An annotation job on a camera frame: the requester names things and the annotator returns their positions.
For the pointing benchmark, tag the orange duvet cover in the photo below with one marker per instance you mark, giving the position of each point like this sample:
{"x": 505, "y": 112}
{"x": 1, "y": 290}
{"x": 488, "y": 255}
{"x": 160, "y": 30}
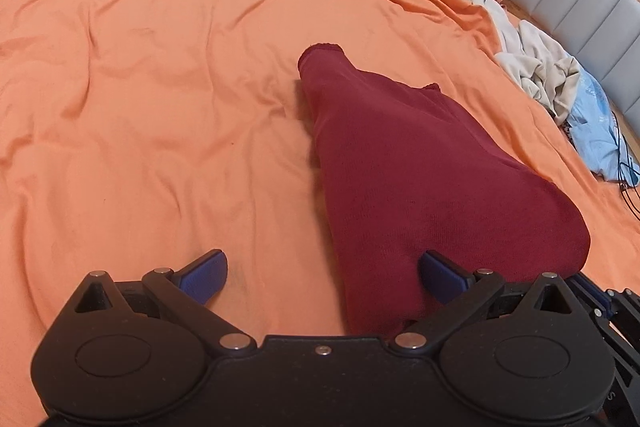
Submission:
{"x": 138, "y": 134}

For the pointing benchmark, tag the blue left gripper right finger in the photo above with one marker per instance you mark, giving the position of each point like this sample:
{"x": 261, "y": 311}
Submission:
{"x": 465, "y": 298}

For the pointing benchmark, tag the dark red knit sweater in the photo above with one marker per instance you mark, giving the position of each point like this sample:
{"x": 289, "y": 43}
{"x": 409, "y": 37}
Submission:
{"x": 409, "y": 170}

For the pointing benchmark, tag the grey padded headboard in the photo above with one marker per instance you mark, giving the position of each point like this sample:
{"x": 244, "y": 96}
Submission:
{"x": 602, "y": 34}

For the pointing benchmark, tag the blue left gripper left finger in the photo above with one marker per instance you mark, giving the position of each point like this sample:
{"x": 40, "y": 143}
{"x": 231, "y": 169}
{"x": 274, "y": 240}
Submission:
{"x": 181, "y": 298}

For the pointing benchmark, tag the cream crumpled garment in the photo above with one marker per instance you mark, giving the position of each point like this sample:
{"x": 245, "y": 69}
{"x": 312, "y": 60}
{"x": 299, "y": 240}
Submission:
{"x": 535, "y": 62}

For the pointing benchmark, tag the light blue garment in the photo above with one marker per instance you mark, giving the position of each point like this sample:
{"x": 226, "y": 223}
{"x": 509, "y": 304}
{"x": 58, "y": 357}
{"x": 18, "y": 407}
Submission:
{"x": 596, "y": 134}

